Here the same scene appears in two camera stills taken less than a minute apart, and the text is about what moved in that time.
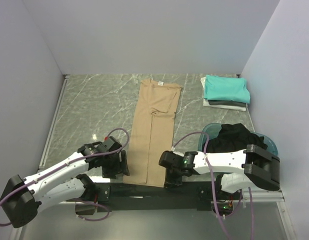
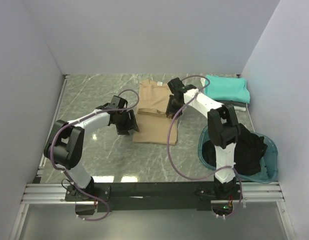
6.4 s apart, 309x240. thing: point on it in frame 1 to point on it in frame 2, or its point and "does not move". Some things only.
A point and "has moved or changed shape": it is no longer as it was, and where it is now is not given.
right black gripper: (172, 180) to (172, 107)
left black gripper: (122, 162) to (129, 121)
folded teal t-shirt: (226, 88) does not move
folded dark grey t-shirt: (226, 102) does not move
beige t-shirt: (152, 133) has moved or changed shape
